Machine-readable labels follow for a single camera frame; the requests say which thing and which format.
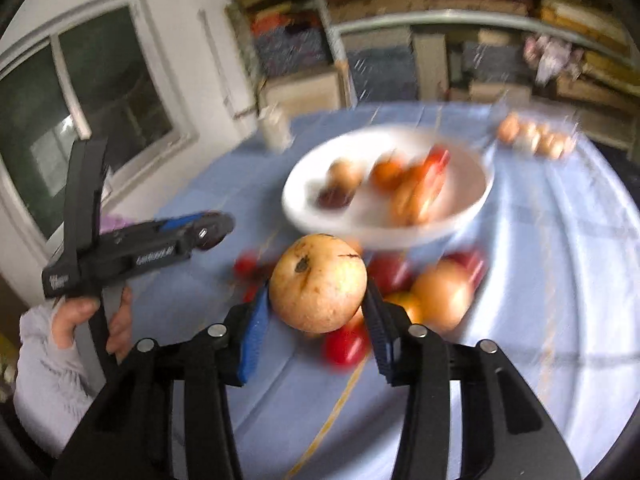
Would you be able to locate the grey sleeve forearm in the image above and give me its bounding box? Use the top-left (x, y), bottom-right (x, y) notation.
top-left (13, 298), bottom-right (98, 457)

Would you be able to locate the left hand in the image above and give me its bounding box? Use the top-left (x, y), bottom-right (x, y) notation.
top-left (51, 286), bottom-right (132, 362)

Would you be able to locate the purple plastic bag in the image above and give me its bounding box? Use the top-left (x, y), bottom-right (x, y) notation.
top-left (100, 214), bottom-right (132, 234)

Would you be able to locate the white round plate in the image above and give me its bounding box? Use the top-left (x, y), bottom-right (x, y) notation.
top-left (281, 125), bottom-right (494, 250)

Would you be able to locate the blue checked tablecloth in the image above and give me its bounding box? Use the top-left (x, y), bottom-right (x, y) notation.
top-left (134, 103), bottom-right (639, 479)

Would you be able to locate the white beverage can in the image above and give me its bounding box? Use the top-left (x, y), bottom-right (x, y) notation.
top-left (258, 105), bottom-right (294, 153)

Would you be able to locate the beige framed panel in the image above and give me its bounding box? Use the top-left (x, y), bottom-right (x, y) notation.
top-left (257, 61), bottom-right (352, 118)

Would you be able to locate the clear plastic fruit box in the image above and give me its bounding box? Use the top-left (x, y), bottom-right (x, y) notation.
top-left (496, 110), bottom-right (579, 160)

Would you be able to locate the pink white cloth bundle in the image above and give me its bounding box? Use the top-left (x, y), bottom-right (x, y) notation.
top-left (523, 34), bottom-right (584, 87)

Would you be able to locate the metal storage shelf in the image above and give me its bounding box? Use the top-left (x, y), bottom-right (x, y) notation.
top-left (299, 0), bottom-right (640, 111)

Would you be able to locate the window with white frame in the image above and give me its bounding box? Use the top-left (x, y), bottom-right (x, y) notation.
top-left (1, 0), bottom-right (198, 262)

